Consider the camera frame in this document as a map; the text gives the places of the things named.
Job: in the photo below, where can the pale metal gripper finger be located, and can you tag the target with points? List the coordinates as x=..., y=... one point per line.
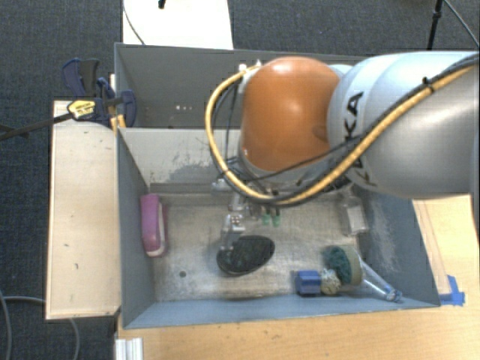
x=228, y=234

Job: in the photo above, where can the black oval mesh object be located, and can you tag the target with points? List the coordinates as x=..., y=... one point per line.
x=249, y=255

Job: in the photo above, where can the grey metal bin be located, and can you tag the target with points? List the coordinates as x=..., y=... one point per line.
x=195, y=276

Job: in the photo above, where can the purple stapler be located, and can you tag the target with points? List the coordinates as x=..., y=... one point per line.
x=153, y=225

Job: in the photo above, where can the blue block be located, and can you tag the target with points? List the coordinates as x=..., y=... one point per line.
x=307, y=282

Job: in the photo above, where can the beige speckled ball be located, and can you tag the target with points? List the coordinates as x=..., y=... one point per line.
x=330, y=282

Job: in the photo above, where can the clear glass object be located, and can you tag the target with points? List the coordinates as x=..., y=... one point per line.
x=354, y=218

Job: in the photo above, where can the pale wood board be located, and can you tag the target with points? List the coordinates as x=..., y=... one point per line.
x=82, y=216

